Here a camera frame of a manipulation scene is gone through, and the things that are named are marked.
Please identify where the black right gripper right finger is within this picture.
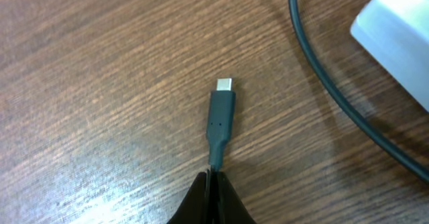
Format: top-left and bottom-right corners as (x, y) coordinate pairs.
(216, 172), (256, 224)

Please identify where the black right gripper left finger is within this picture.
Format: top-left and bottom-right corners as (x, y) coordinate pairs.
(168, 172), (208, 224)

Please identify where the black USB charging cable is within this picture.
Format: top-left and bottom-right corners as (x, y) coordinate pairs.
(205, 0), (429, 185)

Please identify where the white power strip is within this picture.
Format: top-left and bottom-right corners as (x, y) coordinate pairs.
(350, 0), (428, 109)

